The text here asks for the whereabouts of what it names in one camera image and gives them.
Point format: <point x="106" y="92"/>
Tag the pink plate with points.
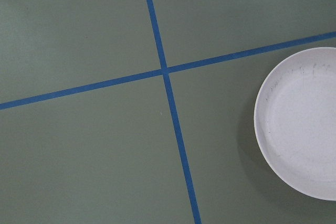
<point x="294" y="121"/>

